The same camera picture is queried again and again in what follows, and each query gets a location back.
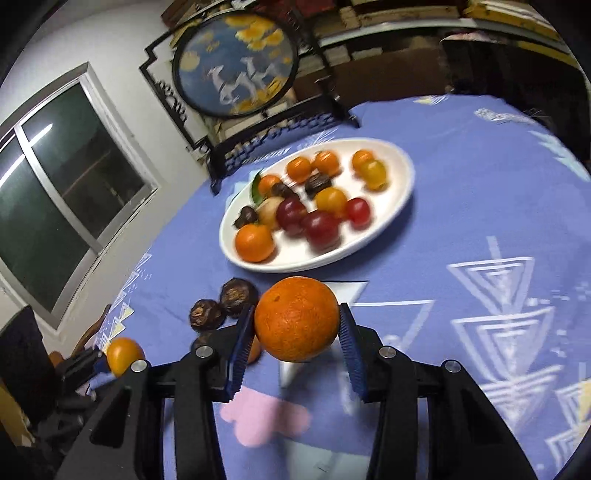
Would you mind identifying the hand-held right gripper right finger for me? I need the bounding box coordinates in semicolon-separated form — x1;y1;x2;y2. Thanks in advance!
339;302;539;480

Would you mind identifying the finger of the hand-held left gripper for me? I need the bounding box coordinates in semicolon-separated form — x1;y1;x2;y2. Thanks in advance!
60;349;112;384
58;383;116;416

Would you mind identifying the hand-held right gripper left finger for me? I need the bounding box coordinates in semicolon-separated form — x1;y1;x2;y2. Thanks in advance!
55;305;257;480

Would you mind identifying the yellowish single orange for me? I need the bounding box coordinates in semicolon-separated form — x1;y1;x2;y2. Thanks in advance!
106;337;146;377

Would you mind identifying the large single orange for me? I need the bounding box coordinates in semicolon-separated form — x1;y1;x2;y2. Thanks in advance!
254;276;340;363

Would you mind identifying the pile of oranges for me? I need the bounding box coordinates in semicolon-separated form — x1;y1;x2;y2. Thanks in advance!
235;148;389;365

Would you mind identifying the big red plum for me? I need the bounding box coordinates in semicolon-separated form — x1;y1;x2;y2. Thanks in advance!
302;210;342;247

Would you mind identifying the small red plum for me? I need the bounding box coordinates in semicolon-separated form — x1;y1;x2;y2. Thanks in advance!
344;198;372;228

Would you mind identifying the yellow plum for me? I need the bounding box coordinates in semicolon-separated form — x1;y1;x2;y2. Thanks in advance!
256;196;284;230

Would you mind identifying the dark red plum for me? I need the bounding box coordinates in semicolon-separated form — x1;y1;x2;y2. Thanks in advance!
276;198;308;234

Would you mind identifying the white oval plate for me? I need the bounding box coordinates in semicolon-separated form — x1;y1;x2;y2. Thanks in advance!
219;137;415;273

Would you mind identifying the brown curved wooden chair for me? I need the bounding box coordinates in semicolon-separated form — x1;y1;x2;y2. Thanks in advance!
48;302;114;370

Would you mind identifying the grey framed window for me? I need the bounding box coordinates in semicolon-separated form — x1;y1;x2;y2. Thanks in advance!
0;62;160;329

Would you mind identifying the blue printed tablecloth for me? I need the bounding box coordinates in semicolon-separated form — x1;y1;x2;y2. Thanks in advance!
90;95;591;480

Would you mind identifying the brown cardboard sheet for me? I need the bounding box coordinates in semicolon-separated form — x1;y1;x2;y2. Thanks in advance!
295;46;446;107

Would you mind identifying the round deer picture screen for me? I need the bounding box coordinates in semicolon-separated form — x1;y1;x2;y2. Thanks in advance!
139;10;361;195

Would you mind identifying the white metal shelf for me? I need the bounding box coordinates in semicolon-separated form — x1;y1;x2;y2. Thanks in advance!
318;0;573;61

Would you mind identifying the stack of wooden boxes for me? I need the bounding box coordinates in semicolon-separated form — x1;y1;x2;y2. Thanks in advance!
161;0;568;51

